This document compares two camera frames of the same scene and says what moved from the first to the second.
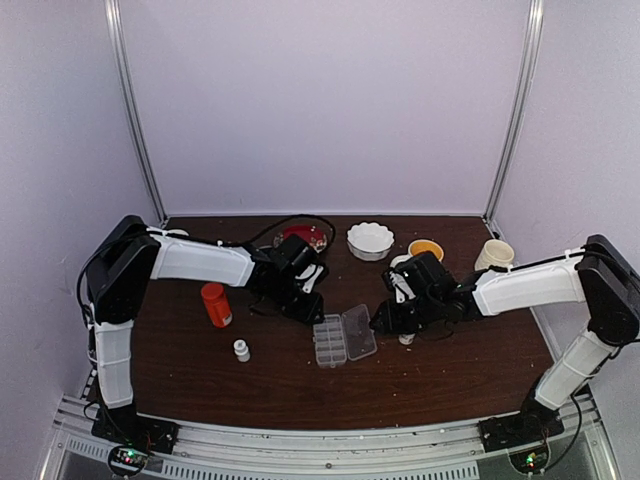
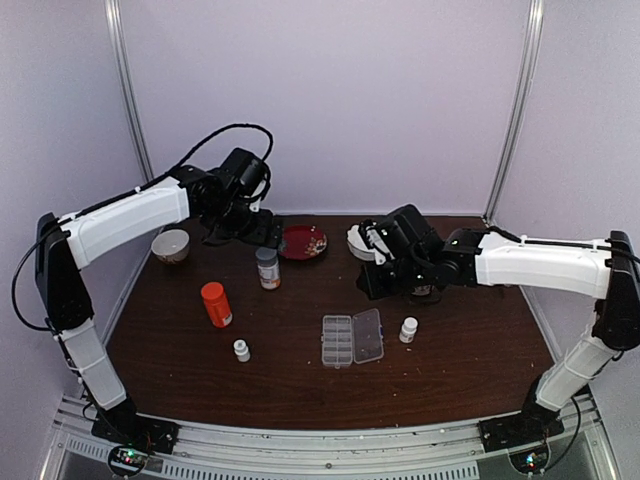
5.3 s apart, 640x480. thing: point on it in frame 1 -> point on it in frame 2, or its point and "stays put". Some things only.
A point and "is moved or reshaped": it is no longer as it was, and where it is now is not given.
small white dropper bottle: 241,350 stays put
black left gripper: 309,311 -> 259,235
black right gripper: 390,323 -> 372,285
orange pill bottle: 218,308 stays put
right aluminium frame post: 534,30 stays put
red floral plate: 314,235 stays put
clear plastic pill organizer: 339,337 is moved or reshaped
